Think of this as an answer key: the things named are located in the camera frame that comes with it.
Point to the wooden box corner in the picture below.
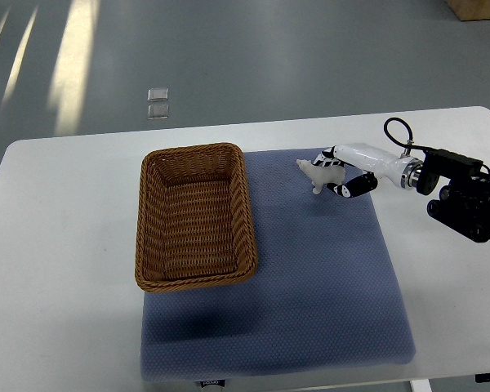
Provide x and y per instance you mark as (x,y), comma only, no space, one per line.
(470,10)

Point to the clear floor tile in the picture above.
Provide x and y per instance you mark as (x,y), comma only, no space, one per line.
(158,111)
(158,94)

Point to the black label tag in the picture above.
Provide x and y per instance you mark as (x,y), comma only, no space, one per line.
(217,382)

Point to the lower clear floor tile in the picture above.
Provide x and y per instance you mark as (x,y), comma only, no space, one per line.
(158,111)

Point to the brown wicker basket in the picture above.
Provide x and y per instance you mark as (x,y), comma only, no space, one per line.
(194,225)

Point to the white bear figurine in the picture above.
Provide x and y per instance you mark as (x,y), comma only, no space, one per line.
(321,176)

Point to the upper clear floor tile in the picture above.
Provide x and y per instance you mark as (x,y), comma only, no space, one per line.
(158,94)

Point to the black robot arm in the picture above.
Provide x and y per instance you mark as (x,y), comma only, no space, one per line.
(463,204)

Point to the blue textured mat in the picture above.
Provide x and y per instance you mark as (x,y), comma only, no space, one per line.
(324,294)

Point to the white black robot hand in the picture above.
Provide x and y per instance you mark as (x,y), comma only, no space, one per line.
(402,171)

